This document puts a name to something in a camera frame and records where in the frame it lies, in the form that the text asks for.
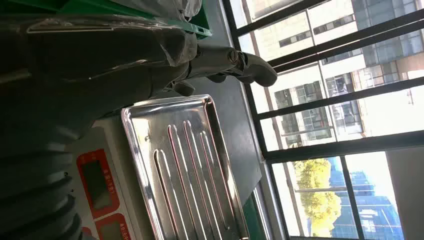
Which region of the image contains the stainless steel scale tray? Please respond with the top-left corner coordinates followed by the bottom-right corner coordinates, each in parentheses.
top-left (120, 94), bottom-right (251, 240)

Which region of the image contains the white office building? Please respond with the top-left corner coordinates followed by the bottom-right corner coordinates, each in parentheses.
top-left (243, 0), bottom-right (424, 148)

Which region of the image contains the green plastic crate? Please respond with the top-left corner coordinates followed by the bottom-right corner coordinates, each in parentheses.
top-left (0, 0), bottom-right (213, 41)

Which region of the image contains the white electronic scale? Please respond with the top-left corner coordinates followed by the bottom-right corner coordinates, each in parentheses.
top-left (64, 115), bottom-right (157, 240)

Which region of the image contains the yellow-green tree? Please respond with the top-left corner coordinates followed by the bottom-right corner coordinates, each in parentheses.
top-left (292, 157), bottom-right (343, 238)

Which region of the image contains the blue glass building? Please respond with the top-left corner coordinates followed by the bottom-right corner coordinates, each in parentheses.
top-left (327, 156), bottom-right (406, 240)

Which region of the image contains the black window frame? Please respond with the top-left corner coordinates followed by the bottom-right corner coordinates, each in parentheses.
top-left (221, 0), bottom-right (424, 240)

